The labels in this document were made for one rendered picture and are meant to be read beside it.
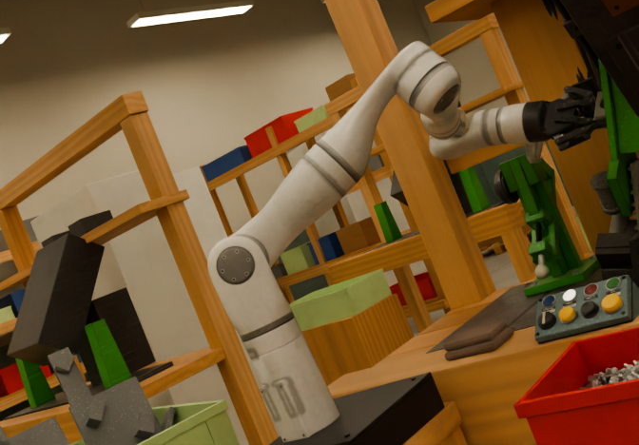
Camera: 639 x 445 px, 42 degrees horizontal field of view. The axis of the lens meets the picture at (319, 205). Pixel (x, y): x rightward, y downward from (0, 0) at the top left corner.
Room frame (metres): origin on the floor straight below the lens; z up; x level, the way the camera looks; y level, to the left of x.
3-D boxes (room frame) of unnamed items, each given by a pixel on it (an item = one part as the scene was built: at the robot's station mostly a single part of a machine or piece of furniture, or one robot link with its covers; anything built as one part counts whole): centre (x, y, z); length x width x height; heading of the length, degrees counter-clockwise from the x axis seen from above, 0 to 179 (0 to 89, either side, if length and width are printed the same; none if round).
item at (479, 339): (1.41, -0.16, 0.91); 0.10 x 0.08 x 0.03; 51
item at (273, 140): (7.86, 0.04, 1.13); 2.48 x 0.54 x 2.27; 45
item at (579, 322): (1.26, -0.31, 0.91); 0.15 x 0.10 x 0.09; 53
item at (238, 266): (1.33, 0.15, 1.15); 0.09 x 0.09 x 0.17; 0
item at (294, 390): (1.33, 0.15, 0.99); 0.09 x 0.09 x 0.17; 48
